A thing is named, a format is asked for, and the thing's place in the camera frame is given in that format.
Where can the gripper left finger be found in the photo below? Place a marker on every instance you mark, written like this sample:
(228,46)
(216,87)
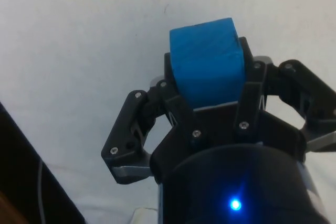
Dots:
(123,132)

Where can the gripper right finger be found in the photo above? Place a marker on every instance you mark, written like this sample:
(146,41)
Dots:
(309,85)

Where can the blue cube block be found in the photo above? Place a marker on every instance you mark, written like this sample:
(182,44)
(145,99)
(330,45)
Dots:
(204,64)

